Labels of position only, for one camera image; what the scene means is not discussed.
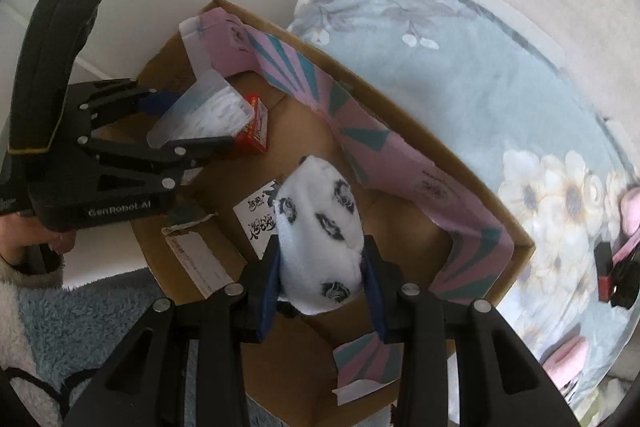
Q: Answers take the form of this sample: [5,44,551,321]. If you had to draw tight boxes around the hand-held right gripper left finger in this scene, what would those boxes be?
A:
[62,237,284,427]

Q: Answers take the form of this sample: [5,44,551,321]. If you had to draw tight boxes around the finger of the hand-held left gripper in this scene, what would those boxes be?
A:
[77,135,237,192]
[67,78,179,128]

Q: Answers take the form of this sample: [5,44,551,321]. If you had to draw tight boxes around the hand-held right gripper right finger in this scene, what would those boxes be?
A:
[362,234,581,427]

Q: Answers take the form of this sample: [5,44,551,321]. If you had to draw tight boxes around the white sock with black print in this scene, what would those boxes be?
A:
[272,155,364,315]

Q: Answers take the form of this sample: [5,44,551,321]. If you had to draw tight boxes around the cardboard box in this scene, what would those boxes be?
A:
[132,0,536,427]

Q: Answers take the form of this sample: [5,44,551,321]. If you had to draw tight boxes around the clear plastic packet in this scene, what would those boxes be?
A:
[146,71,253,185]

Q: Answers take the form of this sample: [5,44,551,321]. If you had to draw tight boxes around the long pink box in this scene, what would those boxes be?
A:
[612,232,640,265]

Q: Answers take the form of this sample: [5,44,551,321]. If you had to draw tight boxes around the person's left hand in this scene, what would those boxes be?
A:
[0,209,77,269]

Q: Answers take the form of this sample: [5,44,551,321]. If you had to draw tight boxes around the white card with black print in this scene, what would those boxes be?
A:
[233,179,281,260]

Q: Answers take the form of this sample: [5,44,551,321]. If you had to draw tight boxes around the white shipping label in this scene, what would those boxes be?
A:
[161,212,236,298]

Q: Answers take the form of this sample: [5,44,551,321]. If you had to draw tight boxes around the small red box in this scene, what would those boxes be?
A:
[234,93,271,154]

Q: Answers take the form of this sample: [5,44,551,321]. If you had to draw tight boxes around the pink teal striped paper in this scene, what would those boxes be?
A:
[179,4,516,407]

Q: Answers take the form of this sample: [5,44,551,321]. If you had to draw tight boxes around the fuzzy blue robe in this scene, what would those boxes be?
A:
[15,269,281,427]

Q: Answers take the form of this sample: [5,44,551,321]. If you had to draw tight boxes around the pink and white pouch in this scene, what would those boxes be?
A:
[542,338,588,383]

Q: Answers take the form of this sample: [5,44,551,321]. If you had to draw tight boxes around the light blue floral cloth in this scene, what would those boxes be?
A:
[286,0,640,408]

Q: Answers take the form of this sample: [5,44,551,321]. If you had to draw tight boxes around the black and red lipstick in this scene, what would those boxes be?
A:
[594,241,617,303]

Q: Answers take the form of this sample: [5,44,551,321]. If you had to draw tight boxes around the black round cap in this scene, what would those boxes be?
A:
[610,257,640,310]

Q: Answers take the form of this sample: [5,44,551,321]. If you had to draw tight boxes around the pink plastic item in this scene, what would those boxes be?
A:
[621,187,640,233]

